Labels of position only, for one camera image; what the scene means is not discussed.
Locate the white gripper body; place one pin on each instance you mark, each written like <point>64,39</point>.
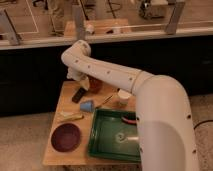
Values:
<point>81,80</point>

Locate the black eraser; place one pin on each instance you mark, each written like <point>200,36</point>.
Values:
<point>78,95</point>

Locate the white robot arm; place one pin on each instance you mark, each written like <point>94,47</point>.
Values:
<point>163,112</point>

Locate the red-brown bowl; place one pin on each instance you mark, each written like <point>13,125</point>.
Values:
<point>95,85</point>

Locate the wooden table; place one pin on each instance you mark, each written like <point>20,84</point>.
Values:
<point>80,155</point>

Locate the thin brush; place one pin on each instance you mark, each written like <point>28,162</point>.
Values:
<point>104,102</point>

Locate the yellow banana toy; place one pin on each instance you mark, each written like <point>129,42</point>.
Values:
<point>72,118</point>

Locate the white paper cup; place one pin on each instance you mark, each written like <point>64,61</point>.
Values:
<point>123,97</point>

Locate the red sausage toy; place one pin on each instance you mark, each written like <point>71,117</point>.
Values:
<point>129,120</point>

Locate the green plastic tray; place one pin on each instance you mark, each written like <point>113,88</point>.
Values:
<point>111,138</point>

